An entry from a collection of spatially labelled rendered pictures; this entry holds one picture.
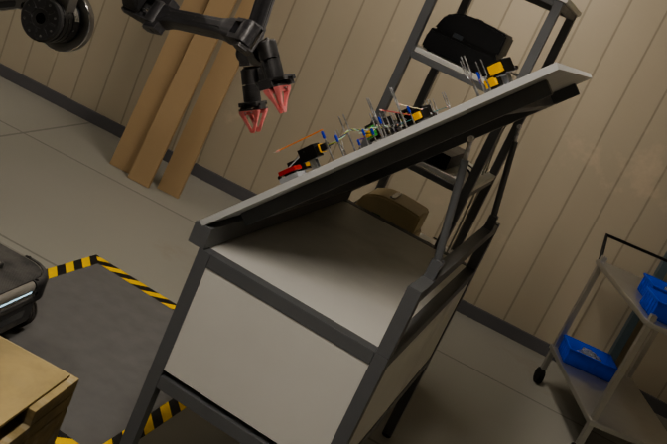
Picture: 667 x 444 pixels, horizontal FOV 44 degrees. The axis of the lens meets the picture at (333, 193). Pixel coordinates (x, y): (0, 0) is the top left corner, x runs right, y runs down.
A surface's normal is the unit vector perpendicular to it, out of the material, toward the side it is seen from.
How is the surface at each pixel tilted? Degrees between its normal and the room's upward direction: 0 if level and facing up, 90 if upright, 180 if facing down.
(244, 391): 90
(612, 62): 90
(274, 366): 90
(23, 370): 0
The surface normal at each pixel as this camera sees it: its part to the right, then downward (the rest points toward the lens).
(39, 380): 0.40, -0.88
